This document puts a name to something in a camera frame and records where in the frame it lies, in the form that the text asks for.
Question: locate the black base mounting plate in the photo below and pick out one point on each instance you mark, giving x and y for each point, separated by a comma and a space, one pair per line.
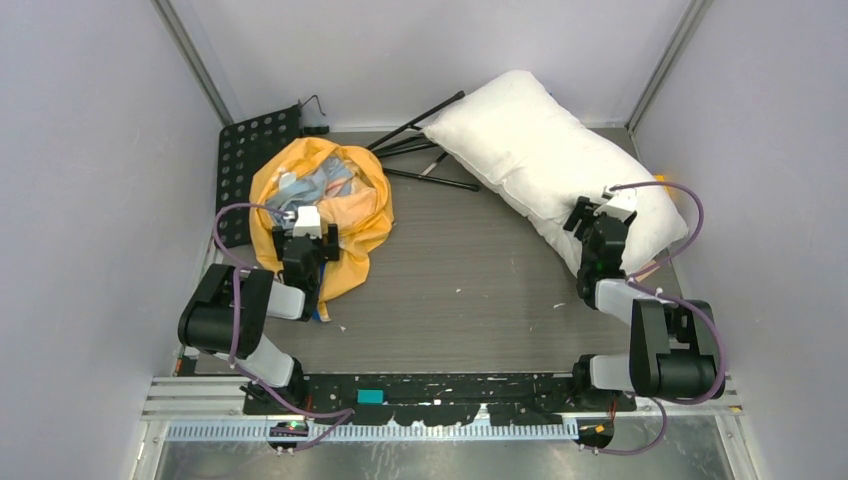
449, 399

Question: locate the blue cartoon pillowcase orange lining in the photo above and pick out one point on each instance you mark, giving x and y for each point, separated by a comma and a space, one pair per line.
348, 187

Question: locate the black folded tripod stand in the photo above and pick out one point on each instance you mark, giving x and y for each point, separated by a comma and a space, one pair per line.
406, 152

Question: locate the aluminium slotted rail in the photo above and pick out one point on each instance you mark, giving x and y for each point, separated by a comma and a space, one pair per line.
302, 432

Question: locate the teal rectangular block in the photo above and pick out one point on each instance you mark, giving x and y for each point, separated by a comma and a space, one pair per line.
370, 396

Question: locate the black perforated metal plate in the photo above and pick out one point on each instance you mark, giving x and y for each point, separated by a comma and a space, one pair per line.
245, 147

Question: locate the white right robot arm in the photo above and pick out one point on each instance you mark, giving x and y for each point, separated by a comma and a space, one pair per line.
673, 353

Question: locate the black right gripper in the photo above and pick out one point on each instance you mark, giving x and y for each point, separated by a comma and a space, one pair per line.
577, 214

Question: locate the white pillow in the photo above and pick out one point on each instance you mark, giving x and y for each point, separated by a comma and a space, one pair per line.
514, 137

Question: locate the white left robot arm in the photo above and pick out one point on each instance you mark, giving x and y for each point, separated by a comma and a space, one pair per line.
226, 315

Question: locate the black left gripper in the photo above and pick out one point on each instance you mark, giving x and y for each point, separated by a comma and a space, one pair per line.
332, 256

